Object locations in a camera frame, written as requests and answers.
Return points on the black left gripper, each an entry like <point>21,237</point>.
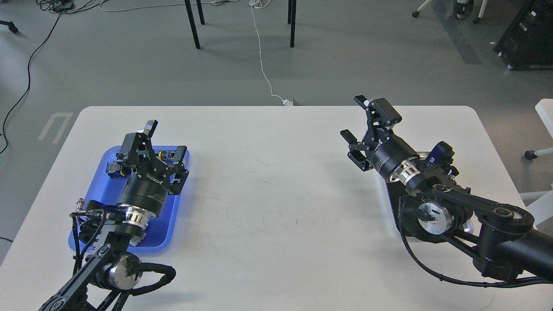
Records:
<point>151,179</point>

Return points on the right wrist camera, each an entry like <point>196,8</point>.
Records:
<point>442,154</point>

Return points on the black table leg left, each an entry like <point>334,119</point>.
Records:
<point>191,20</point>

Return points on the black equipment case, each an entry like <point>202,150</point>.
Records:
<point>527,44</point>

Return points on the black table leg right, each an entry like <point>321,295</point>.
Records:
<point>292,5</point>

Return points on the blue plastic tray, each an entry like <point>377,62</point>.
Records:
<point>106,191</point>

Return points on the black blue connector part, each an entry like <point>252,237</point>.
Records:
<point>114,169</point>

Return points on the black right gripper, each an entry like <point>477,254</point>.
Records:
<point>383,149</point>

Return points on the office chair base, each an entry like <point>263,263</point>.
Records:
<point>462,9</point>

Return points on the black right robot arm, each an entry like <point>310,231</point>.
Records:
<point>504,245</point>

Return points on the yellow black part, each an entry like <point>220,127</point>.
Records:
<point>167,156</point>

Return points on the white chair right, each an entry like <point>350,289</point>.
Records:
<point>541,207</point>

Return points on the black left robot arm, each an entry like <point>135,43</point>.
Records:
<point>105,274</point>

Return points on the metal tray black mat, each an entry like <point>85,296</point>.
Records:
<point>417,210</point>

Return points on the black table leg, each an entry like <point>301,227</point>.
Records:
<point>191,20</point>
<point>292,5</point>

